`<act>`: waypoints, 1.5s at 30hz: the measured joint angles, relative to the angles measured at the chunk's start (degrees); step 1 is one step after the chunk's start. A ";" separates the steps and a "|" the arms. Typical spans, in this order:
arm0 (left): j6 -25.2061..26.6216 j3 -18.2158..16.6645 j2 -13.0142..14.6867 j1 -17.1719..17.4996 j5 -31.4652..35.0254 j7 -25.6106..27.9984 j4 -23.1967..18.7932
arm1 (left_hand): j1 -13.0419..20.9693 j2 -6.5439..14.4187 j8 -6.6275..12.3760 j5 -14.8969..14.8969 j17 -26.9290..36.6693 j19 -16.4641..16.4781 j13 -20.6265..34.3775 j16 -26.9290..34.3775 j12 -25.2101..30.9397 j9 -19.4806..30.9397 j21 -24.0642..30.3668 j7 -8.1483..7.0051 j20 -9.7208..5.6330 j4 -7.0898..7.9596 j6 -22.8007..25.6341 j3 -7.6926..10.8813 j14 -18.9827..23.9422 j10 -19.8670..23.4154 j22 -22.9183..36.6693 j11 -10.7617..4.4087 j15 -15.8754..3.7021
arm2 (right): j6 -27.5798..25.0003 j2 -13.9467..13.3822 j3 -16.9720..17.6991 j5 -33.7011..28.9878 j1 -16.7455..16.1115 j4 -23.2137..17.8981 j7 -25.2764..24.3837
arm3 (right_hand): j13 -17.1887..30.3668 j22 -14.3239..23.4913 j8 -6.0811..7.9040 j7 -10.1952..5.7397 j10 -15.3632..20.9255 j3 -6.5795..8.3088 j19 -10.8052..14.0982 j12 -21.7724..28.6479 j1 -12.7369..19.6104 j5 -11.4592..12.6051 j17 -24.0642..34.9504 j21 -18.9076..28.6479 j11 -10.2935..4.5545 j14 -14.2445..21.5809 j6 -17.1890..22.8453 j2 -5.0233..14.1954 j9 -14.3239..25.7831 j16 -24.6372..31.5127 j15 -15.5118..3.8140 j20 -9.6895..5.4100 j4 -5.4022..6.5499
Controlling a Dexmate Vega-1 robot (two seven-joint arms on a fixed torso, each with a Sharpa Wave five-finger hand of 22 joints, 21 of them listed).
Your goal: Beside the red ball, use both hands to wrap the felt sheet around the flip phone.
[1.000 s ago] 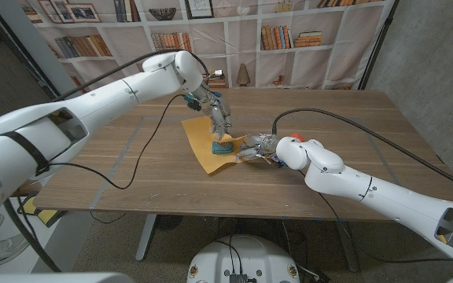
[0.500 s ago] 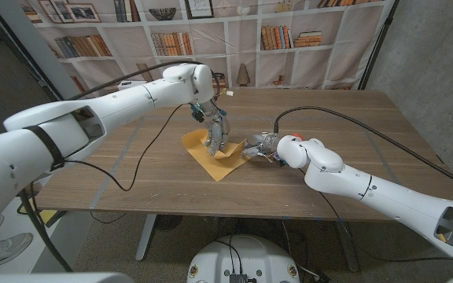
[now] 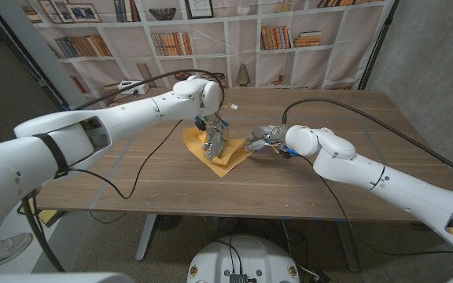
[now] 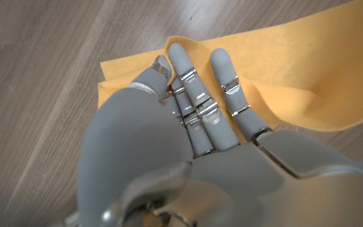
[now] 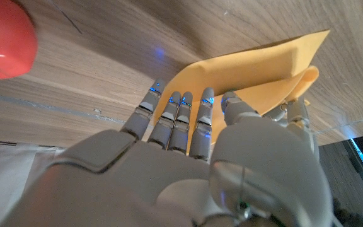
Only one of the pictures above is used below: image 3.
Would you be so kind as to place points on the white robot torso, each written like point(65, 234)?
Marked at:
point(266, 259)

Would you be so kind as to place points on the grey table leg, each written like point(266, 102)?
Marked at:
point(346, 247)
point(146, 237)

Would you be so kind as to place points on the printed bookshelf backdrop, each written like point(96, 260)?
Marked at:
point(273, 47)

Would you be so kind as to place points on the black hub box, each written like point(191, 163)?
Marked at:
point(238, 279)

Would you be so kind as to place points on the grey sneaker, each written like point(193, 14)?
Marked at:
point(10, 247)

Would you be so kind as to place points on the black round floor object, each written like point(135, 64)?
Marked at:
point(169, 223)

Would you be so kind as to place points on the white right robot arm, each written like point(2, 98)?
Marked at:
point(387, 184)

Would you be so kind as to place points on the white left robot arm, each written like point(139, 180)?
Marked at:
point(132, 116)

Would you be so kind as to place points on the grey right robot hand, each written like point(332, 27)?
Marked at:
point(269, 133)

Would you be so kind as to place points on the white power strip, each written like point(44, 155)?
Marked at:
point(130, 87)

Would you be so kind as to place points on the black backdrop stand pole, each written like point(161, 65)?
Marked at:
point(380, 41)

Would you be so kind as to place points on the yellow and black floor item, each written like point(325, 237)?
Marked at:
point(47, 216)

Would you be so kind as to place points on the yellow felt sheet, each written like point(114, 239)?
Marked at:
point(232, 157)

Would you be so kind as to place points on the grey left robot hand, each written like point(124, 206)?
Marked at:
point(215, 137)

